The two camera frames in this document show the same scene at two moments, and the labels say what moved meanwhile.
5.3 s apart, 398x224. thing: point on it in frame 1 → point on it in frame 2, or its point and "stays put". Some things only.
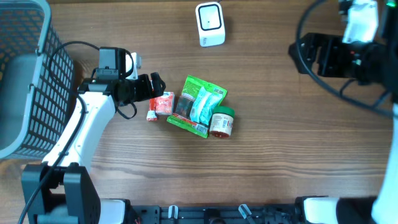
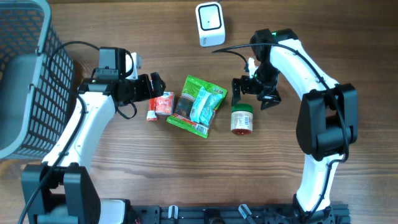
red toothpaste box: x=152 y=114 stays put
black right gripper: x=326 y=47 → x=272 y=94
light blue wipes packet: x=202 y=107 stays put
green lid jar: x=221 y=122 → x=241 y=122
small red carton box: x=165 y=104 stays put
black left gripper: x=144 y=81 stays put
